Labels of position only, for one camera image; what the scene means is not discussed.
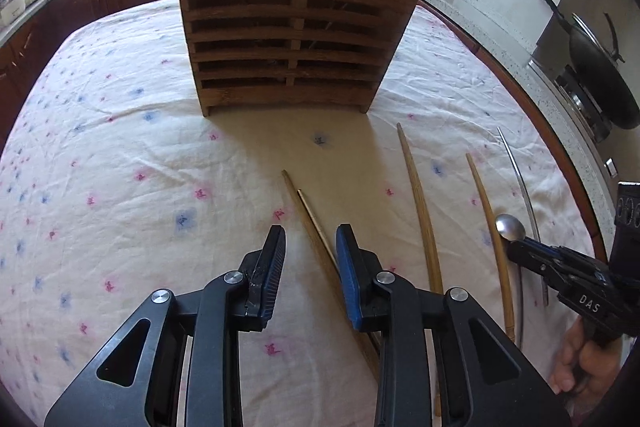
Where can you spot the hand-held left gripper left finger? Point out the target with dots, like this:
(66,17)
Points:
(272,267)

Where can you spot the small white steamer appliance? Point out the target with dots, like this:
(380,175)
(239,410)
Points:
(10,2)

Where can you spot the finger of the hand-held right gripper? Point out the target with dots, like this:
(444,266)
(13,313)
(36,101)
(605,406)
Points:
(537,274)
(545,253)

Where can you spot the light wooden turned-end chopstick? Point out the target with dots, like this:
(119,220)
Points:
(492,237)
(425,227)

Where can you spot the brown wooden chopstick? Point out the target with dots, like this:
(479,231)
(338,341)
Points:
(320,237)
(312,239)

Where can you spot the metal spoon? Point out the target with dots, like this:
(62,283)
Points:
(510,227)

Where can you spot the metal chopstick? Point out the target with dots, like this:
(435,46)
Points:
(525,197)

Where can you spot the gas stove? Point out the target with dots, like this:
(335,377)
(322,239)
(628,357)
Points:
(582,107)

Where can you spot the slatted wooden utensil holder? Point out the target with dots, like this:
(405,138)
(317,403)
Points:
(240,52)

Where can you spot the person's right hand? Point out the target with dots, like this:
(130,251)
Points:
(575,372)

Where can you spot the floral white tablecloth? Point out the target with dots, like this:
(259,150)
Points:
(125,157)

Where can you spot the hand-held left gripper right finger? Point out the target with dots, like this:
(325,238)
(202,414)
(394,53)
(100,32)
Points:
(350,277)

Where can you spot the black wok with lid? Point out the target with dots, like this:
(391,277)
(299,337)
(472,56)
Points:
(600,72)

